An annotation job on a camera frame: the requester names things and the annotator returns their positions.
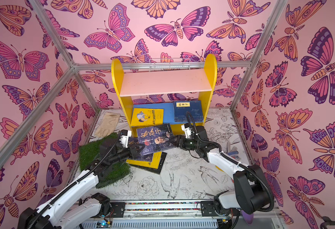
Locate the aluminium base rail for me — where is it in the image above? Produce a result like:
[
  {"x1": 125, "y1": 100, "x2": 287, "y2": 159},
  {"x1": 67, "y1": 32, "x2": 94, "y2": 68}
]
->
[{"x1": 73, "y1": 199, "x2": 287, "y2": 229}]

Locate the aluminium frame post right rear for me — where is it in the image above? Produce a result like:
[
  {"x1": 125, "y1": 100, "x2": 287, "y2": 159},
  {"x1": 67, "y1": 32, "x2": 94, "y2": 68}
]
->
[{"x1": 230, "y1": 0, "x2": 288, "y2": 112}]

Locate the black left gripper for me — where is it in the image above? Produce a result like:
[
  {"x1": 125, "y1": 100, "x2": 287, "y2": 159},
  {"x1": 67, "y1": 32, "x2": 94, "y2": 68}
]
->
[{"x1": 107, "y1": 144, "x2": 144, "y2": 167}]

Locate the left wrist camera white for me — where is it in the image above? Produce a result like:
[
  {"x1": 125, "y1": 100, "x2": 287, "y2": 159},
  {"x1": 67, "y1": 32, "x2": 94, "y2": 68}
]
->
[{"x1": 119, "y1": 129, "x2": 132, "y2": 148}]

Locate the purple cover book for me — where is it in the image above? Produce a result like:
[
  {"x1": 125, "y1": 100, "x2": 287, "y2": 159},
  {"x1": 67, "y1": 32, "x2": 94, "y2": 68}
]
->
[{"x1": 137, "y1": 124, "x2": 175, "y2": 156}]

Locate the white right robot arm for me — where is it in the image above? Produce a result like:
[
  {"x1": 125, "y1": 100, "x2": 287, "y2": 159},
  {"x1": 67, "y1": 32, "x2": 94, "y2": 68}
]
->
[{"x1": 168, "y1": 125, "x2": 274, "y2": 215}]

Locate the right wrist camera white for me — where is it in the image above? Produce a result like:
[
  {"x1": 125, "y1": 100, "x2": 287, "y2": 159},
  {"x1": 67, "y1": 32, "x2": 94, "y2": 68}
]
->
[{"x1": 181, "y1": 123, "x2": 195, "y2": 139}]

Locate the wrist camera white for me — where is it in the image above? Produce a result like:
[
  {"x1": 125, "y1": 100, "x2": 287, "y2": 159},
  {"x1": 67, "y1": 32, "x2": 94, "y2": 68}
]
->
[
  {"x1": 119, "y1": 129, "x2": 132, "y2": 148},
  {"x1": 181, "y1": 123, "x2": 195, "y2": 139}
]

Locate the yellow cartoon cover book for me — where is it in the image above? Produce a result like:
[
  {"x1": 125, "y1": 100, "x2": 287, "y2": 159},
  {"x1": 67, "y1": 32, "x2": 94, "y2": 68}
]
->
[{"x1": 131, "y1": 108, "x2": 164, "y2": 127}]

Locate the yellow black book bottom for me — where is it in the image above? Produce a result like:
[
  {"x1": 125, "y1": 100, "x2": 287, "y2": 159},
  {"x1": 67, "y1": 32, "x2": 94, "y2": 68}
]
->
[{"x1": 126, "y1": 152, "x2": 167, "y2": 175}]

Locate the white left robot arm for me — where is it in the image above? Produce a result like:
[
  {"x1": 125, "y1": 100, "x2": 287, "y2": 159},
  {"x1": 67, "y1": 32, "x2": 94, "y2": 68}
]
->
[{"x1": 17, "y1": 135, "x2": 145, "y2": 229}]

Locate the green artificial grass mat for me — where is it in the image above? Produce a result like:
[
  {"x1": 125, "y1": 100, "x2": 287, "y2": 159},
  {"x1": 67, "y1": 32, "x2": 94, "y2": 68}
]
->
[{"x1": 78, "y1": 132, "x2": 131, "y2": 189}]

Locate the purple bulb object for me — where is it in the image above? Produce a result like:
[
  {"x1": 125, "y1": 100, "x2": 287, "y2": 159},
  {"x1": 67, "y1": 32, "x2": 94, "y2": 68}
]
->
[{"x1": 241, "y1": 211, "x2": 254, "y2": 225}]

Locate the yellow wooden bookshelf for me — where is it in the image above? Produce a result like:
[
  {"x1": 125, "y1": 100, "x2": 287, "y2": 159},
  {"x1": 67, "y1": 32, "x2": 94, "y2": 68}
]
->
[{"x1": 111, "y1": 54, "x2": 218, "y2": 137}]

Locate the beige cloth glove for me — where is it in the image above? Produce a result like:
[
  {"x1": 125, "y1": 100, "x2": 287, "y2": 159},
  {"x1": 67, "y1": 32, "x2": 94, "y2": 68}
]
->
[{"x1": 94, "y1": 112, "x2": 120, "y2": 138}]

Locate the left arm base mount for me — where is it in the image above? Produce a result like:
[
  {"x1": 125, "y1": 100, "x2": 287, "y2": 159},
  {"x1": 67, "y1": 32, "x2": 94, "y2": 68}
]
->
[{"x1": 91, "y1": 193, "x2": 126, "y2": 218}]

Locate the small green circuit board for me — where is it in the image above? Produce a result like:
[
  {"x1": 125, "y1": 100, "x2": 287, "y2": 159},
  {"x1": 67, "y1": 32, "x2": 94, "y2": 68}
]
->
[{"x1": 96, "y1": 220, "x2": 112, "y2": 229}]

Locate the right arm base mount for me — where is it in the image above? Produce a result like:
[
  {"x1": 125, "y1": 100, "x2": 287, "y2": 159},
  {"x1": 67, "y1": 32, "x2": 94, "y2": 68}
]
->
[{"x1": 200, "y1": 199, "x2": 233, "y2": 217}]

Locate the dark portrait cover book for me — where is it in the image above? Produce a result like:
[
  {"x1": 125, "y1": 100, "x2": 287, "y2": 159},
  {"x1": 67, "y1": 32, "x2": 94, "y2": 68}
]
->
[{"x1": 127, "y1": 137, "x2": 141, "y2": 150}]

